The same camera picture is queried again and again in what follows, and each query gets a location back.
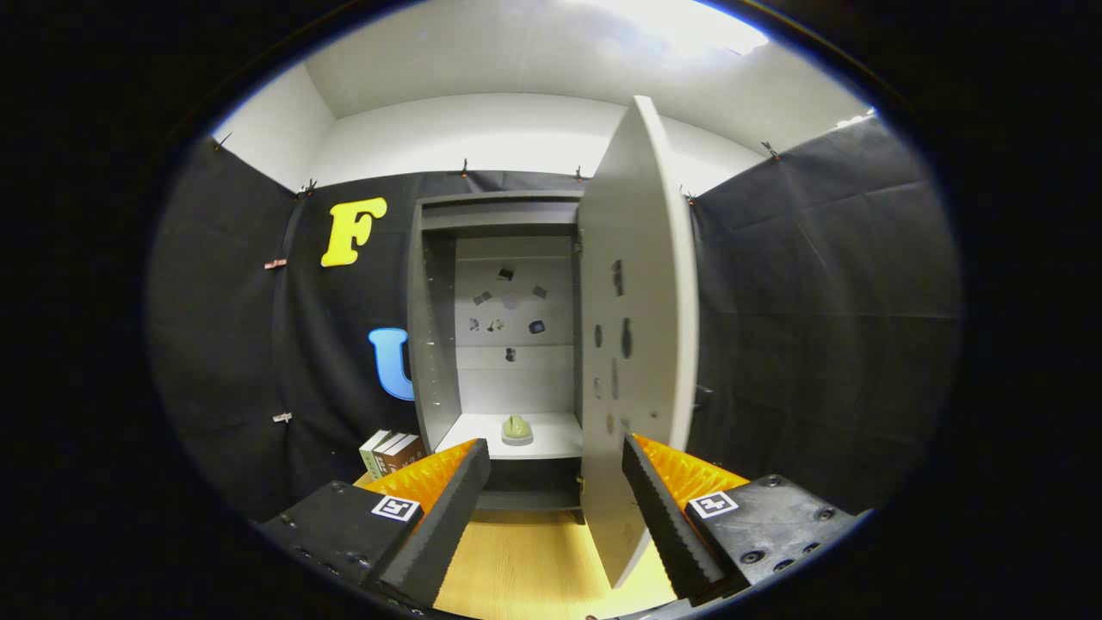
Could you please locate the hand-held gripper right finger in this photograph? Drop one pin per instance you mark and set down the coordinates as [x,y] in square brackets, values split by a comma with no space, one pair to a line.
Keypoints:
[667,517]

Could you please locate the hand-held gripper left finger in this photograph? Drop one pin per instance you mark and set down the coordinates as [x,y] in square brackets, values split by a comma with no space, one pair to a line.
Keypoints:
[443,525]

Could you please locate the small green grey-rimmed object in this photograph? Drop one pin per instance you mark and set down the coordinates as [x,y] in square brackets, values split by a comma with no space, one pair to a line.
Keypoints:
[516,428]

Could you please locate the brown book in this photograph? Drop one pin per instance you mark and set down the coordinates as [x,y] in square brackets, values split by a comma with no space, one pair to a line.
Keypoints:
[409,452]
[389,455]

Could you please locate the grey cabinet body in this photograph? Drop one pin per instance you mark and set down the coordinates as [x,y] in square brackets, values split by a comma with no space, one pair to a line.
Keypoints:
[516,379]

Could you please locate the small ceiling light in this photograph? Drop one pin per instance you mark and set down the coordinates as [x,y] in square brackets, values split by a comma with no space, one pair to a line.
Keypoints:
[857,119]

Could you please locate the long ceiling light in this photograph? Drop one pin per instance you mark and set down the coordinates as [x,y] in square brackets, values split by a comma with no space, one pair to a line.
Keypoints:
[689,26]

